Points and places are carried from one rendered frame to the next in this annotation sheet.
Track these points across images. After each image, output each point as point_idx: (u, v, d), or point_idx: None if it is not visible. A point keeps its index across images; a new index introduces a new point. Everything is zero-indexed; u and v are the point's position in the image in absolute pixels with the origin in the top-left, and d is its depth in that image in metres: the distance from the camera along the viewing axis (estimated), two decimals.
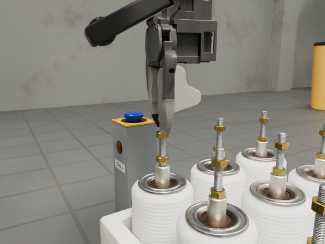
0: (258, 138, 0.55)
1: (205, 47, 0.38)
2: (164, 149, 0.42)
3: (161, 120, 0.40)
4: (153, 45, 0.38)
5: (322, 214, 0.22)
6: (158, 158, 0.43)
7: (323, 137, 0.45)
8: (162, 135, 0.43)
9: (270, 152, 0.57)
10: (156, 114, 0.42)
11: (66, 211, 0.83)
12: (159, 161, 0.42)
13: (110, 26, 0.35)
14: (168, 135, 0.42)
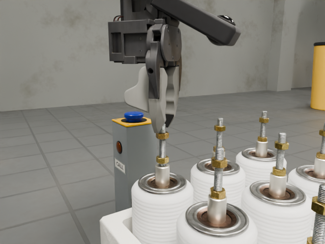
0: (258, 138, 0.55)
1: None
2: (164, 148, 0.43)
3: (170, 116, 0.42)
4: (174, 46, 0.39)
5: (322, 214, 0.22)
6: (160, 162, 0.42)
7: (323, 137, 0.45)
8: (156, 137, 0.42)
9: (270, 152, 0.57)
10: (161, 117, 0.40)
11: (66, 211, 0.83)
12: (168, 160, 0.43)
13: None
14: (161, 134, 0.43)
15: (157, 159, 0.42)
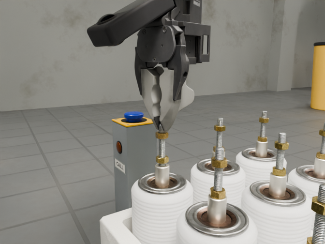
0: (258, 138, 0.55)
1: (199, 49, 0.41)
2: (164, 148, 0.43)
3: (161, 120, 0.41)
4: (157, 46, 0.38)
5: (322, 214, 0.22)
6: (159, 162, 0.42)
7: (323, 137, 0.45)
8: (156, 137, 0.42)
9: (270, 152, 0.57)
10: (157, 115, 0.41)
11: (66, 211, 0.83)
12: (168, 160, 0.43)
13: (129, 25, 0.32)
14: (161, 134, 0.43)
15: (157, 159, 0.42)
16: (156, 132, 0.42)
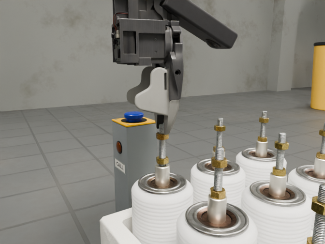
0: (258, 138, 0.55)
1: None
2: (159, 149, 0.42)
3: (163, 117, 0.43)
4: None
5: (322, 214, 0.22)
6: (168, 160, 0.43)
7: (323, 137, 0.45)
8: (166, 139, 0.41)
9: (270, 152, 0.57)
10: (169, 118, 0.40)
11: (66, 211, 0.83)
12: (160, 159, 0.44)
13: None
14: (156, 137, 0.41)
15: (167, 159, 0.42)
16: (165, 134, 0.41)
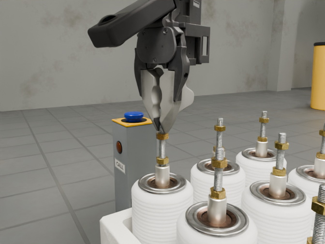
0: (258, 138, 0.55)
1: (199, 50, 0.41)
2: (159, 149, 0.43)
3: (161, 121, 0.41)
4: (157, 47, 0.38)
5: (322, 214, 0.22)
6: (168, 160, 0.43)
7: (323, 137, 0.45)
8: (166, 139, 0.41)
9: (270, 152, 0.57)
10: (157, 117, 0.41)
11: (66, 211, 0.83)
12: (160, 159, 0.44)
13: (130, 26, 0.32)
14: (156, 137, 0.42)
15: (167, 159, 0.42)
16: (165, 134, 0.41)
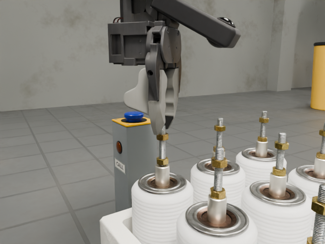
0: (258, 138, 0.55)
1: None
2: (162, 151, 0.42)
3: (169, 118, 0.42)
4: (174, 48, 0.39)
5: (322, 214, 0.22)
6: (159, 160, 0.43)
7: (323, 137, 0.45)
8: (164, 137, 0.43)
9: (270, 152, 0.57)
10: (160, 119, 0.40)
11: (66, 211, 0.83)
12: (157, 163, 0.42)
13: None
14: (167, 138, 0.41)
15: None
16: (165, 132, 0.42)
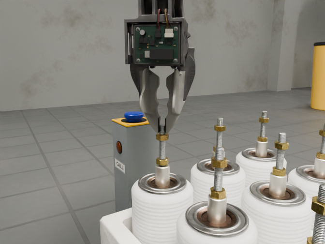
0: (258, 138, 0.55)
1: (135, 48, 0.34)
2: (160, 150, 0.43)
3: (159, 119, 0.42)
4: None
5: (322, 214, 0.22)
6: (167, 162, 0.42)
7: (323, 137, 0.45)
8: (163, 140, 0.41)
9: (270, 152, 0.57)
10: (166, 117, 0.42)
11: (66, 211, 0.83)
12: (164, 160, 0.44)
13: None
14: (156, 137, 0.42)
15: (165, 161, 0.42)
16: (162, 135, 0.41)
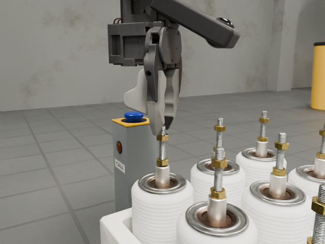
0: (258, 138, 0.55)
1: None
2: (165, 150, 0.43)
3: (169, 119, 0.42)
4: (174, 48, 0.39)
5: (322, 214, 0.22)
6: (158, 163, 0.42)
7: (323, 137, 0.45)
8: (156, 139, 0.42)
9: (270, 152, 0.57)
10: (160, 120, 0.40)
11: (66, 211, 0.83)
12: (168, 163, 0.42)
13: None
14: (164, 136, 0.43)
15: (156, 160, 0.42)
16: None
